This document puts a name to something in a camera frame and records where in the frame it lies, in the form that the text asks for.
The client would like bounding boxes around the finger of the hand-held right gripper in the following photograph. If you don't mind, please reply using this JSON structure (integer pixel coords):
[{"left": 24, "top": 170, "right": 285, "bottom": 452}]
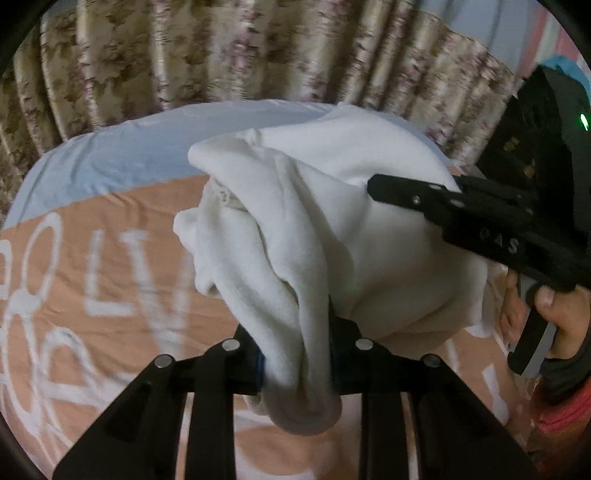
[
  {"left": 368, "top": 174, "right": 468, "bottom": 228},
  {"left": 450, "top": 174, "right": 520, "bottom": 205}
]

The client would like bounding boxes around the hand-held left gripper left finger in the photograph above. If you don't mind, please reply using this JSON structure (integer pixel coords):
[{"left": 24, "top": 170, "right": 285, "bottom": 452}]
[{"left": 52, "top": 323, "right": 269, "bottom": 480}]

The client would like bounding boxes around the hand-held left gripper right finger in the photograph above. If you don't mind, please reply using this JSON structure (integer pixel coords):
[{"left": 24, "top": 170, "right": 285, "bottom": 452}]
[{"left": 325, "top": 295, "right": 541, "bottom": 480}]

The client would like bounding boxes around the white knit sweater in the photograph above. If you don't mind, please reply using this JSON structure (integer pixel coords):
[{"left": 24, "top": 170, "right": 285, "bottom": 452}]
[{"left": 173, "top": 104, "right": 490, "bottom": 435}]

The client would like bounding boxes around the person's right forearm dark sleeve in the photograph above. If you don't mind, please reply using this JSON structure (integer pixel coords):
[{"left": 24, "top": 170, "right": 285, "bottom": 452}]
[{"left": 538, "top": 339, "right": 591, "bottom": 407}]

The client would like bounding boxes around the person's right hand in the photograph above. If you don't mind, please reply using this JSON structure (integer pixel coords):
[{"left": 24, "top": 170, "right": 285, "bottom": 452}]
[{"left": 501, "top": 270, "right": 591, "bottom": 361}]

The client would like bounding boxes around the blue and orange printed bedsheet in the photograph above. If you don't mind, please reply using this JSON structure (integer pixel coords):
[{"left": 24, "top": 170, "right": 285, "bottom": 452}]
[{"left": 0, "top": 99, "right": 541, "bottom": 480}]

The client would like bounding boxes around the person's red clothing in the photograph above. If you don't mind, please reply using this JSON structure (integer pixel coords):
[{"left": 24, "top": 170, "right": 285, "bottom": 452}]
[{"left": 526, "top": 385, "right": 591, "bottom": 467}]

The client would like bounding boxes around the floral beige curtain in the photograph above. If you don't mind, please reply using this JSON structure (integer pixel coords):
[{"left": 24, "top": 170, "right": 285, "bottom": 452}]
[{"left": 0, "top": 0, "right": 522, "bottom": 232}]

